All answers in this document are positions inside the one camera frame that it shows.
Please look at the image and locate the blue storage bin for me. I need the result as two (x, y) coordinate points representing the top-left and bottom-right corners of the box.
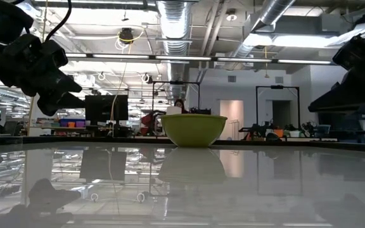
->
(60, 118), (86, 128)

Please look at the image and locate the black workbench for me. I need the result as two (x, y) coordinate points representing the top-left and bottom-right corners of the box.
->
(316, 110), (365, 138)

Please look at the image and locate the blue box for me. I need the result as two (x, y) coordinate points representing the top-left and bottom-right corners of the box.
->
(314, 123), (332, 136)

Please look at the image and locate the long ceiling light strip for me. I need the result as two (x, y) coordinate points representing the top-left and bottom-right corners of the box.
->
(64, 53), (333, 65)

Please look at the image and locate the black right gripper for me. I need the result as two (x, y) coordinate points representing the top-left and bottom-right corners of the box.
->
(307, 31), (365, 113)

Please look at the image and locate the red bag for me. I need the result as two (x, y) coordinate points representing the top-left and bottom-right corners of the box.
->
(139, 113), (155, 136)

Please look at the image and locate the yellow hanging cable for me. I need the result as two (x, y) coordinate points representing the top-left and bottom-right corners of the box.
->
(109, 30), (145, 123)

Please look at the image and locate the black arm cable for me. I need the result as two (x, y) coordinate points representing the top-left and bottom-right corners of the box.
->
(44, 0), (73, 44)

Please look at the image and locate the green bowl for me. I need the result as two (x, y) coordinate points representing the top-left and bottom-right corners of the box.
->
(160, 113), (229, 148)

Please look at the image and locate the silver ventilation duct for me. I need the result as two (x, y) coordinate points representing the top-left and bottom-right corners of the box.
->
(156, 0), (192, 99)
(231, 0), (297, 63)

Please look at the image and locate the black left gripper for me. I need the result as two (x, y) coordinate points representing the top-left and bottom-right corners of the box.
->
(0, 33), (86, 117)

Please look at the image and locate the black computer monitor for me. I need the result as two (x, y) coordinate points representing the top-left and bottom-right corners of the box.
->
(84, 94), (129, 126)

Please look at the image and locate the grey office chair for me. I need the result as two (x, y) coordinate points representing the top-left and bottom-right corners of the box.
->
(4, 121), (23, 137)

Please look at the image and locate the black metal frame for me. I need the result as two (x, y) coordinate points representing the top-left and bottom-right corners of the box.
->
(255, 84), (301, 131)
(151, 80), (202, 115)

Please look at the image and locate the black ceiling cable reel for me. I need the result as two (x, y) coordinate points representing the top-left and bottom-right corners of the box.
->
(118, 27), (135, 45)

